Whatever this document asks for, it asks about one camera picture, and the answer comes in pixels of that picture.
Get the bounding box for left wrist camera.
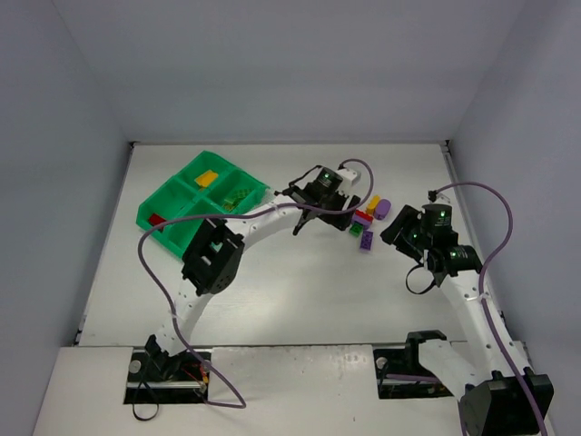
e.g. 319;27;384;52
337;167;361;186

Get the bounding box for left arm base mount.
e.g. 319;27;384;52
123;349;210;405

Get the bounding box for purple rectangular lego brick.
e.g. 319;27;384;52
359;230;374;253

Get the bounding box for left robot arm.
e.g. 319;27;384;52
145;164;360;381

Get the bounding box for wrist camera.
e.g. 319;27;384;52
428;190;451;204
337;167;361;186

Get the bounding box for red long lego brick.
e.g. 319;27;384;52
354;210;373;223

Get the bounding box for green lego brick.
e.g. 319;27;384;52
231;189;252;203

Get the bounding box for yellow curved lego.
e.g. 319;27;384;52
366;195;381;215

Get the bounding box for purple curved lego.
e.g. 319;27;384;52
351;215;371;229

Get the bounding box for black cable loop right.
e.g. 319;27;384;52
405;265;439;295

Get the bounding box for yellow oval lego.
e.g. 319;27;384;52
194;170;219;189

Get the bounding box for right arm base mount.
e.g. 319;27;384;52
372;346;452;400

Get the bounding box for black thin cable left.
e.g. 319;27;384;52
132;362;161;421

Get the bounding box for lime half round lego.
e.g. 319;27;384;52
222;197;240;213

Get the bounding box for green square lego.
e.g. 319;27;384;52
349;223;364;237

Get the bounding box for purple oval lego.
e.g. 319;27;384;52
373;198;391;221

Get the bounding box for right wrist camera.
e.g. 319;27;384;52
428;190;451;204

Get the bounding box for green compartment tray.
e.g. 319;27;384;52
136;151;270;231

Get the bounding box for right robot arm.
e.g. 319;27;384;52
380;203;554;435

